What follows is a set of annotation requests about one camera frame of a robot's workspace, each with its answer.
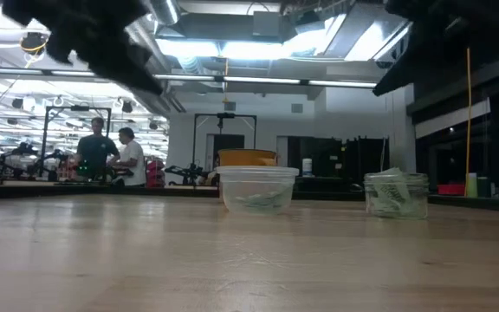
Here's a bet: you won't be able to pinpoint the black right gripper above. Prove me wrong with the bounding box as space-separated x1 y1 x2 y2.
372 0 493 98

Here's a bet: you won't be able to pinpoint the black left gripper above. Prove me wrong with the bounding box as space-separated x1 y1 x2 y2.
44 12 165 96

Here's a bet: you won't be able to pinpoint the clear glass jar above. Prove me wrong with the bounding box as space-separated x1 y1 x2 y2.
363 172 431 220

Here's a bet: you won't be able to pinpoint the person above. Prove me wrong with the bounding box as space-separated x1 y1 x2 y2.
75 116 120 182
113 126 147 187

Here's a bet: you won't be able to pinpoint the yellow vertical pole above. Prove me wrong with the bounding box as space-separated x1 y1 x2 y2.
463 47 473 198

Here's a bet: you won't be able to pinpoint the red equipment stack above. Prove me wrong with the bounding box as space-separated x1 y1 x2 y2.
145 158 167 189

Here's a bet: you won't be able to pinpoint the black partition panels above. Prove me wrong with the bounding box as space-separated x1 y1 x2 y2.
287 135 392 175

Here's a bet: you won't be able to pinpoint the long ceiling light bar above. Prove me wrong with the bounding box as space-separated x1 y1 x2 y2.
0 65 379 90

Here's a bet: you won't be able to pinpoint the round ceiling lamp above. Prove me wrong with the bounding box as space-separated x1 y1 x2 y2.
19 31 50 56

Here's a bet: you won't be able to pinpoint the red bin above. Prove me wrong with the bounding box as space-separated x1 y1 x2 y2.
436 182 467 197

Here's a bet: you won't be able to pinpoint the yellow bowl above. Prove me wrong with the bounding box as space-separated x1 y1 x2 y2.
217 149 278 168

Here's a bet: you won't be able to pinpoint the white cup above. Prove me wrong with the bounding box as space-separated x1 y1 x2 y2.
466 172 479 199

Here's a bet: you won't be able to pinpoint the grey ceiling box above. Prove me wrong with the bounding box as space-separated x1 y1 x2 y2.
252 10 282 38

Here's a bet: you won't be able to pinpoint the dark green cup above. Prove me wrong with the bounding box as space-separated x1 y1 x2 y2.
477 175 492 199

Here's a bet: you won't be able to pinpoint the dark background workbench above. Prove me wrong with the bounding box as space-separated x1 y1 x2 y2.
0 179 221 200

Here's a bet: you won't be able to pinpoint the clear plastic food container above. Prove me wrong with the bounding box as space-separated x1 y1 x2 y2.
216 166 301 217

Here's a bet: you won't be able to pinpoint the wide black metal frame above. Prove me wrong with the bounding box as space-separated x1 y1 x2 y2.
40 104 113 181

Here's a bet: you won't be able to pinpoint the silver ventilation duct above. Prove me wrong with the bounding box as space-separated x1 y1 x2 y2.
146 0 182 27

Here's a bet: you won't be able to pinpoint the black frame with camera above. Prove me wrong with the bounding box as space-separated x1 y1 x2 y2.
192 112 258 184

